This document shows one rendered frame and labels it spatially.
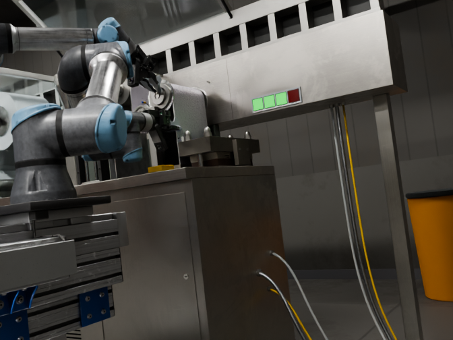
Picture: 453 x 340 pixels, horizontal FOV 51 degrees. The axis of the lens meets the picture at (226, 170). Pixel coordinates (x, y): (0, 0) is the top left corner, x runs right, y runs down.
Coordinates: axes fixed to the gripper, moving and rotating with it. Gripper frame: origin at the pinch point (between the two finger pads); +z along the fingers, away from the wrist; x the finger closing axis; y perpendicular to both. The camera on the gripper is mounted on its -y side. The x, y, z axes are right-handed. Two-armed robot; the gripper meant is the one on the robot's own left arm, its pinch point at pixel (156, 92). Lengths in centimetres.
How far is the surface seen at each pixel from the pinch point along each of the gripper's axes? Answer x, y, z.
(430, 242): -69, 33, 180
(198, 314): -26, -81, 39
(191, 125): -4.3, -0.6, 21.1
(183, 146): -10.2, -18.9, 16.6
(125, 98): 23.7, 5.3, 2.0
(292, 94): -46, 18, 32
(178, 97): -4.3, 3.9, 8.2
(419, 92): -63, 156, 166
